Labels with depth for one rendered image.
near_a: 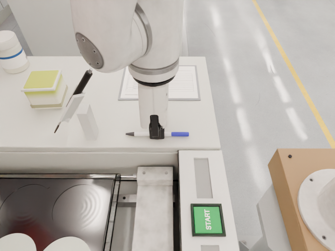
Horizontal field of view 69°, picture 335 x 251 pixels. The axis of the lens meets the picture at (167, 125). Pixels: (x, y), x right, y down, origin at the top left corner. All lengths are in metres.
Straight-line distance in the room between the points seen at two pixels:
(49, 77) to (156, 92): 0.32
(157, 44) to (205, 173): 0.28
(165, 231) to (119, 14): 0.41
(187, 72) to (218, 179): 0.33
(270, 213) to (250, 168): 1.07
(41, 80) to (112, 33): 0.40
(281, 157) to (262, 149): 1.18
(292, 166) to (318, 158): 0.07
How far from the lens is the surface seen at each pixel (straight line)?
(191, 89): 0.65
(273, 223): 0.65
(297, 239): 0.61
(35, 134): 0.62
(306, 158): 0.67
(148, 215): 0.55
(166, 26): 0.34
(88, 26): 0.28
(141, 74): 0.38
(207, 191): 0.49
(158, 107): 0.41
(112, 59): 0.29
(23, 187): 0.63
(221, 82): 2.26
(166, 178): 0.55
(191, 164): 0.51
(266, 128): 1.96
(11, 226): 0.60
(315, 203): 0.61
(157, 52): 0.35
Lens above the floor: 1.39
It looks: 49 degrees down
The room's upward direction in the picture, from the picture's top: straight up
